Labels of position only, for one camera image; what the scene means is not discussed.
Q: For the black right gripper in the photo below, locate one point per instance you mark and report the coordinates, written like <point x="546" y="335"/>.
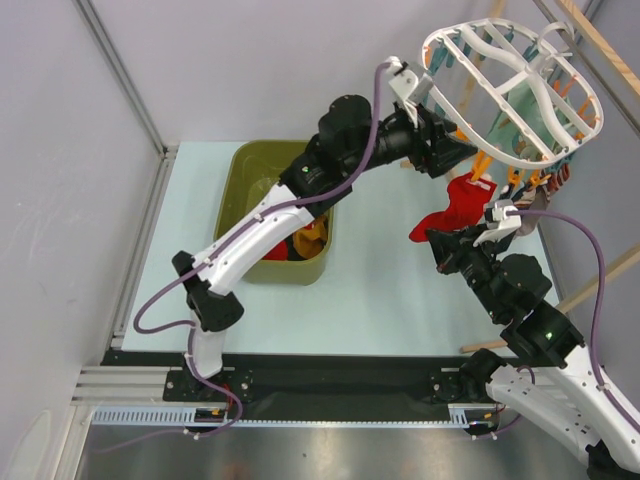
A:
<point x="451" y="251"/>

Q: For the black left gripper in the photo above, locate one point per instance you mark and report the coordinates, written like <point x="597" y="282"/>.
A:
<point x="444" y="151"/>

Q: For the red patterned sock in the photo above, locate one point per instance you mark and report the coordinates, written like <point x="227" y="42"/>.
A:
<point x="279" y="252"/>
<point x="467" y="199"/>

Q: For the white round clip hanger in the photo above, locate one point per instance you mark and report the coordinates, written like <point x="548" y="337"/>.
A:
<point x="475" y="64"/>

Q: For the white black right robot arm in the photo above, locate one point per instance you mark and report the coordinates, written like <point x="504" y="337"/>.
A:
<point x="512" y="289"/>

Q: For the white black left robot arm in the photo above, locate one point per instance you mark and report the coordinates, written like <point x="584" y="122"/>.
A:
<point x="349" y="142"/>

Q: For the wooden hanger stand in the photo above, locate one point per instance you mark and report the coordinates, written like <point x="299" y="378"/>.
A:
<point x="602" y="193"/>

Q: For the mint green cloth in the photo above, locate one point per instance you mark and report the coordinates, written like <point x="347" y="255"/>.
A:
<point x="506" y="136"/>

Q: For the grey beige sock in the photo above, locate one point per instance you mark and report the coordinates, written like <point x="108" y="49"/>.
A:
<point x="540" y="202"/>

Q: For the olive green plastic basket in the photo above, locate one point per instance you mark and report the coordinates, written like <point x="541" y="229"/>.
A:
<point x="255" y="168"/>

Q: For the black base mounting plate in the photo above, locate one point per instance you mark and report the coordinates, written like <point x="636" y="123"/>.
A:
<point x="357" y="384"/>

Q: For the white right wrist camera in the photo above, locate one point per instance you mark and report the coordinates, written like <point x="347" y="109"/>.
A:
<point x="503" y="220"/>

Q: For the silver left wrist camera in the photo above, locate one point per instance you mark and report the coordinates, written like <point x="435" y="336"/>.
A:
<point x="410" y="84"/>

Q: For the white slotted cable duct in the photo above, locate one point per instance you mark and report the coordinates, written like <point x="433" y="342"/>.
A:
<point x="452" y="416"/>

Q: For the aluminium frame post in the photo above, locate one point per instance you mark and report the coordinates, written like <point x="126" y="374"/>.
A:
<point x="109" y="51"/>

